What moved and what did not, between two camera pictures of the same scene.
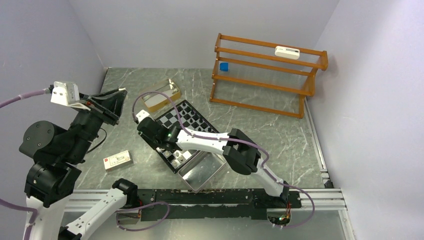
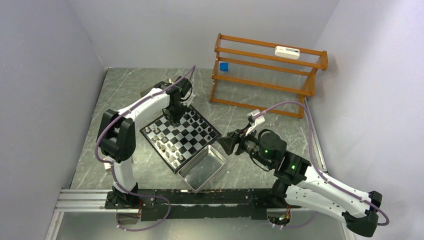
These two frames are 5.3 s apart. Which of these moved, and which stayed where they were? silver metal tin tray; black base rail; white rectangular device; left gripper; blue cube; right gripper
Moved: right gripper; left gripper
Stayed: white rectangular device; silver metal tin tray; blue cube; black base rail
